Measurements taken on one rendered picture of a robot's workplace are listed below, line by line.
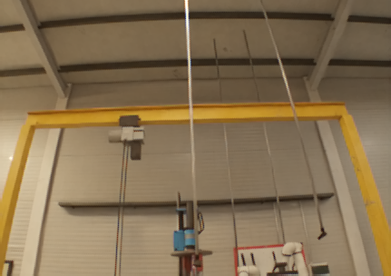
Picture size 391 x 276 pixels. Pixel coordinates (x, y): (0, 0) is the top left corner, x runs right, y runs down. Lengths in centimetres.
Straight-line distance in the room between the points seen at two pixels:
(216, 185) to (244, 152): 109
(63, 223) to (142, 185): 197
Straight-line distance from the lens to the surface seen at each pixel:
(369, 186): 448
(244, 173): 654
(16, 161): 464
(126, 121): 426
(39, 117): 498
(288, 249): 354
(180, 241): 429
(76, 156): 717
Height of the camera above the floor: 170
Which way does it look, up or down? 30 degrees up
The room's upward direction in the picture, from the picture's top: 2 degrees counter-clockwise
